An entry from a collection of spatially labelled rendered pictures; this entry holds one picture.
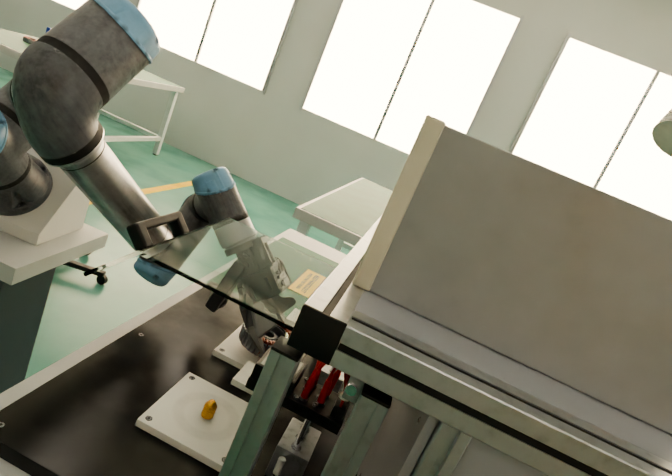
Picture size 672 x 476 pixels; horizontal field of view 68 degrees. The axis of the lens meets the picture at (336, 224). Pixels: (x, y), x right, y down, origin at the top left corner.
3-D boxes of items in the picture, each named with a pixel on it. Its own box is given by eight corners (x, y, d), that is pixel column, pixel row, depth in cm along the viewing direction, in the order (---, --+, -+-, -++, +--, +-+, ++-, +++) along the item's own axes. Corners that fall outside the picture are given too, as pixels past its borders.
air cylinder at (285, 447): (263, 474, 72) (277, 444, 71) (280, 443, 80) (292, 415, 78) (295, 491, 72) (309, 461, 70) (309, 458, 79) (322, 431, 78)
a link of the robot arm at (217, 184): (217, 171, 103) (233, 160, 96) (239, 220, 104) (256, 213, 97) (182, 183, 98) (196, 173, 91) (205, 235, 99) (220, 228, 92)
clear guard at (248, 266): (82, 275, 58) (95, 229, 56) (186, 236, 81) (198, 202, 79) (337, 406, 53) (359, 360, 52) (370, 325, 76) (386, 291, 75)
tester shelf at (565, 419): (286, 344, 48) (303, 303, 47) (379, 225, 114) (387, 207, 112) (748, 577, 42) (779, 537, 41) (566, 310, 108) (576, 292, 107)
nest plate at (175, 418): (134, 425, 71) (136, 418, 71) (187, 377, 86) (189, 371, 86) (226, 476, 69) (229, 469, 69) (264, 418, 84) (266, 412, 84)
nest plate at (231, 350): (211, 354, 95) (213, 349, 94) (243, 326, 109) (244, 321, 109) (281, 391, 93) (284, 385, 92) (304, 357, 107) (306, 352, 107)
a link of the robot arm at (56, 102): (3, 103, 59) (178, 298, 98) (69, 48, 64) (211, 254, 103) (-51, 85, 64) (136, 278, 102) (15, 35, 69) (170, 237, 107)
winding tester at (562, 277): (351, 284, 57) (426, 114, 52) (392, 222, 99) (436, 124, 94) (690, 445, 52) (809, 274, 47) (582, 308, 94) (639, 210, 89)
